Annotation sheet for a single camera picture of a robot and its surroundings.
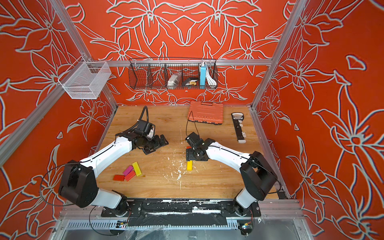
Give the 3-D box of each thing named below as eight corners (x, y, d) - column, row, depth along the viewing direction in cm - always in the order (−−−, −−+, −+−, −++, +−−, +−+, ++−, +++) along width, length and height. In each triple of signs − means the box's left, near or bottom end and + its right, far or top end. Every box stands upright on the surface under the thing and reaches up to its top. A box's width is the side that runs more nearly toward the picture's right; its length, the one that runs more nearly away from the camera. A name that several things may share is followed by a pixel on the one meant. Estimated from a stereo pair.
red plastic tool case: (187, 122, 111) (187, 117, 107) (191, 104, 123) (191, 100, 119) (221, 126, 108) (223, 121, 104) (222, 108, 120) (223, 103, 116)
